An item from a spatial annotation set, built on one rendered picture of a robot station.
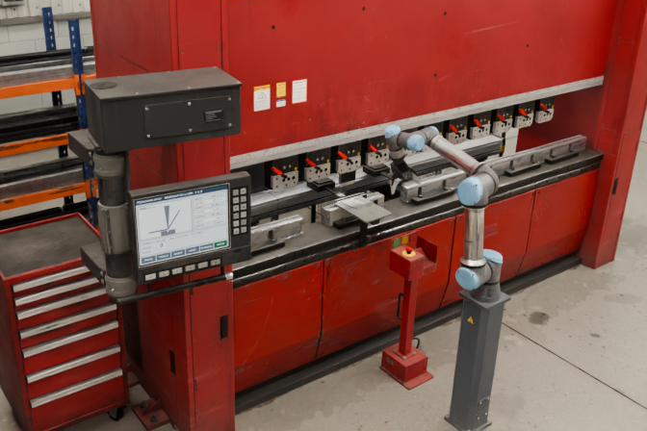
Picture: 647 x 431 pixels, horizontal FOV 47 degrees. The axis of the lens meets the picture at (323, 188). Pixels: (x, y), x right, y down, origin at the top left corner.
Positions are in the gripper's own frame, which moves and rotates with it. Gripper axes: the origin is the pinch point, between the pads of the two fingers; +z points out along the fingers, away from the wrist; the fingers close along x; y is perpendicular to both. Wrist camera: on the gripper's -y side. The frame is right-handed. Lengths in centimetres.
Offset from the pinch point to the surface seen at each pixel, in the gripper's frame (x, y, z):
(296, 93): 36, 23, -59
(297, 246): 60, 8, 14
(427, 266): -2, 1, 52
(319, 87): 24, 28, -56
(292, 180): 51, 18, -17
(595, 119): -168, 107, 75
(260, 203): 69, 41, 3
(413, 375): 22, -10, 114
